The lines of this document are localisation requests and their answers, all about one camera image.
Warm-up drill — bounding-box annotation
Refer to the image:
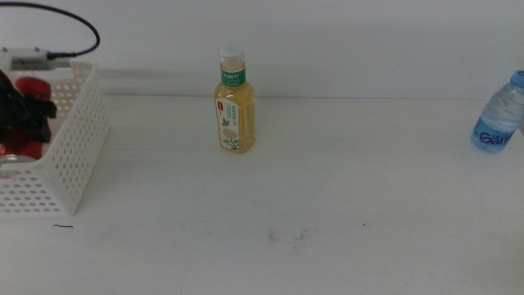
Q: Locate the white perforated plastic basket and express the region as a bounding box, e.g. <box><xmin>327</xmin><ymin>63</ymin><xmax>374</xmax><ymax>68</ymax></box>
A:
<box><xmin>0</xmin><ymin>61</ymin><xmax>111</xmax><ymax>218</ymax></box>

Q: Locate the yellow tea bottle green label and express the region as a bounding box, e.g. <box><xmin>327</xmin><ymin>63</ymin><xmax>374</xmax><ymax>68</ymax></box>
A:
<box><xmin>213</xmin><ymin>43</ymin><xmax>257</xmax><ymax>155</ymax></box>

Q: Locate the red cola can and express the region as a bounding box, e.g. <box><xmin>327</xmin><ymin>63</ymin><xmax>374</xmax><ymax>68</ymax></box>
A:
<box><xmin>0</xmin><ymin>76</ymin><xmax>53</xmax><ymax>161</ymax></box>

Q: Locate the black camera cable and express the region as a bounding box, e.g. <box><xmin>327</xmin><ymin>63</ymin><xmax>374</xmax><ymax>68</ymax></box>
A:
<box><xmin>0</xmin><ymin>1</ymin><xmax>102</xmax><ymax>59</ymax></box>

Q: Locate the clear water bottle blue label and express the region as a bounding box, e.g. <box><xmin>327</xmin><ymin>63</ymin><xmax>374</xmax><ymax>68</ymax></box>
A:
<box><xmin>469</xmin><ymin>70</ymin><xmax>524</xmax><ymax>154</ymax></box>

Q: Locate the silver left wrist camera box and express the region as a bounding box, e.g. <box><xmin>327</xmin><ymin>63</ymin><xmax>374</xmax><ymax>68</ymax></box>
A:
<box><xmin>0</xmin><ymin>47</ymin><xmax>71</xmax><ymax>72</ymax></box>

